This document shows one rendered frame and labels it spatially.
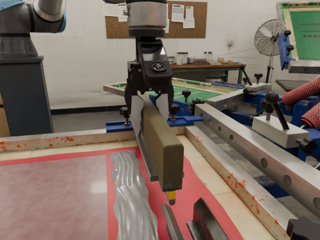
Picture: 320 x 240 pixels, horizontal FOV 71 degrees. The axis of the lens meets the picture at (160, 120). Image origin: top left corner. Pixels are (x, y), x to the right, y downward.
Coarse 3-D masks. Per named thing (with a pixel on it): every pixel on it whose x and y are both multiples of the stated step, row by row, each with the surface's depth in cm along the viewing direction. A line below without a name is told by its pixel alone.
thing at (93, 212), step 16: (96, 192) 49; (112, 192) 50; (160, 192) 50; (176, 192) 50; (192, 192) 50; (208, 192) 50; (0, 208) 45; (16, 208) 45; (32, 208) 45; (48, 208) 45; (64, 208) 45; (80, 208) 45; (96, 208) 45; (112, 208) 45; (160, 208) 45; (176, 208) 45; (192, 208) 45; (0, 224) 41; (16, 224) 41; (32, 224) 41; (48, 224) 41; (64, 224) 41; (80, 224) 41; (96, 224) 41; (112, 224) 41; (160, 224) 41; (224, 224) 41
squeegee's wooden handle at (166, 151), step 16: (144, 96) 55; (144, 112) 44; (144, 128) 45; (160, 128) 36; (160, 144) 32; (176, 144) 30; (160, 160) 32; (176, 160) 31; (160, 176) 33; (176, 176) 32
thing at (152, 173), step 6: (132, 126) 56; (138, 138) 47; (138, 144) 47; (144, 144) 45; (144, 150) 42; (144, 156) 40; (150, 156) 40; (144, 162) 39; (150, 162) 38; (150, 168) 37; (150, 174) 35; (156, 174) 35; (150, 180) 35; (156, 180) 35
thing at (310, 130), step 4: (312, 132) 59; (316, 132) 59; (264, 136) 57; (308, 136) 57; (312, 136) 57; (316, 136) 57; (316, 140) 56; (276, 144) 54; (284, 148) 55; (288, 148) 55; (292, 148) 55; (316, 148) 57; (292, 152) 56; (312, 152) 57; (316, 152) 58
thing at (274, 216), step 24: (0, 144) 66; (24, 144) 68; (48, 144) 69; (72, 144) 71; (192, 144) 72; (216, 168) 57; (240, 168) 52; (240, 192) 47; (264, 192) 44; (264, 216) 40; (288, 216) 38
